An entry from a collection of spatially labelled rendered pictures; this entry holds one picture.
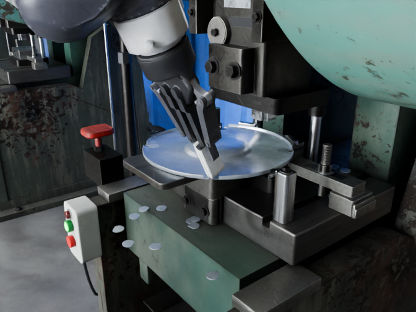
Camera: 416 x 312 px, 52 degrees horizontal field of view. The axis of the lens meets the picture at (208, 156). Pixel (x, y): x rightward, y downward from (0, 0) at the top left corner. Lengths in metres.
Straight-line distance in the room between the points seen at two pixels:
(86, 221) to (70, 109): 1.40
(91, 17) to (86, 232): 0.59
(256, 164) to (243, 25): 0.25
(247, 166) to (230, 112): 2.01
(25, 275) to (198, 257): 1.23
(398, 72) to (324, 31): 0.08
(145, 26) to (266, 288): 0.42
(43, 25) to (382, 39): 0.34
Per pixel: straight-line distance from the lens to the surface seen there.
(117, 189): 1.00
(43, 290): 1.82
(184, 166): 0.75
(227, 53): 0.79
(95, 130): 1.04
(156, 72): 0.57
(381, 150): 0.95
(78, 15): 0.50
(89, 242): 1.01
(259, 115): 0.87
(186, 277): 0.84
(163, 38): 0.54
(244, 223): 0.79
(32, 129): 2.29
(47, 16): 0.50
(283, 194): 0.71
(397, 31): 0.38
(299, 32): 0.45
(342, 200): 0.78
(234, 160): 0.77
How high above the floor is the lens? 1.07
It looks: 22 degrees down
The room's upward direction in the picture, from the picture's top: straight up
